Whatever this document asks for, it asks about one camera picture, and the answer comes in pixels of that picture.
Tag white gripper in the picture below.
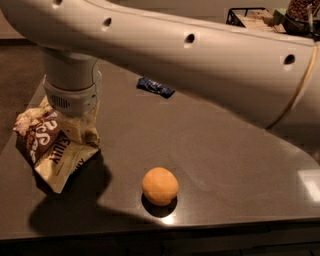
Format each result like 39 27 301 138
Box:
43 72 102 144

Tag blue rxbar blueberry bar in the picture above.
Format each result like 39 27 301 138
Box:
136 77 175 99

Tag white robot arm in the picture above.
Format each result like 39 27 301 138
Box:
1 0 320 151

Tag black wire basket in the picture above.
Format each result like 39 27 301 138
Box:
225 7 288 34

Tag orange fruit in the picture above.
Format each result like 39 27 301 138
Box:
142 167 179 206

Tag jar of nuts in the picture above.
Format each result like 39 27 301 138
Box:
286 0 320 24

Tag wooden packets in basket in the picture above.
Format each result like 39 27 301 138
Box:
236 9 285 33

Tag brown chip bag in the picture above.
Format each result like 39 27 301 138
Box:
13 97 100 193

